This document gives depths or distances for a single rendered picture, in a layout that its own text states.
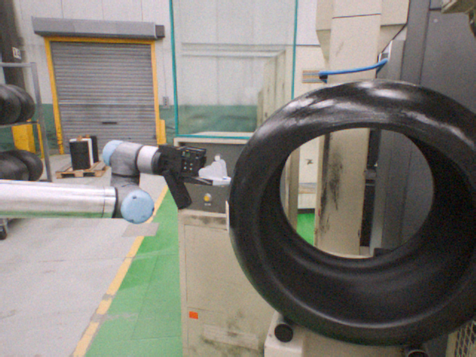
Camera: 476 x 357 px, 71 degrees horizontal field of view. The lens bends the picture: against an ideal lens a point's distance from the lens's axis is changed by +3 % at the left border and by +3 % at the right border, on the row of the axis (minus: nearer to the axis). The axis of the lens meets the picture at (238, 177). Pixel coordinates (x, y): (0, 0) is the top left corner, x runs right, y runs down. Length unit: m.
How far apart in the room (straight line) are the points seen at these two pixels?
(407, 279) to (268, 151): 0.55
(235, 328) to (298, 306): 1.07
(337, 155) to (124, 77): 9.23
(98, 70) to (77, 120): 1.51
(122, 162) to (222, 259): 0.88
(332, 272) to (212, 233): 0.73
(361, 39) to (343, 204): 0.48
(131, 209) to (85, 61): 9.64
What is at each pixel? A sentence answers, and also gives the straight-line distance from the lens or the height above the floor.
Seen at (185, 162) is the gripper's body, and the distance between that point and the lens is 0.82.
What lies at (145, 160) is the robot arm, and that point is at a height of 1.28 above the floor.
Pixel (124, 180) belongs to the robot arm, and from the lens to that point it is 0.91.
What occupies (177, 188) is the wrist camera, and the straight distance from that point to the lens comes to 0.86.
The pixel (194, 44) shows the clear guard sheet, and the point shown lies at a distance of 1.55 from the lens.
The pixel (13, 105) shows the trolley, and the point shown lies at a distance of 4.59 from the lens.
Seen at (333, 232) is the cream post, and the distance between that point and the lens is 1.11.
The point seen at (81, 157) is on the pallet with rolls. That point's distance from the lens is 7.07.
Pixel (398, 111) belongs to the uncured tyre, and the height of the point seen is 1.41.
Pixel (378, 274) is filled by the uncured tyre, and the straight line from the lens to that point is 1.03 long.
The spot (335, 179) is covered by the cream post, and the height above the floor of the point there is 1.19.
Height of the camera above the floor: 1.42
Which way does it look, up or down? 13 degrees down
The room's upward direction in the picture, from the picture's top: straight up
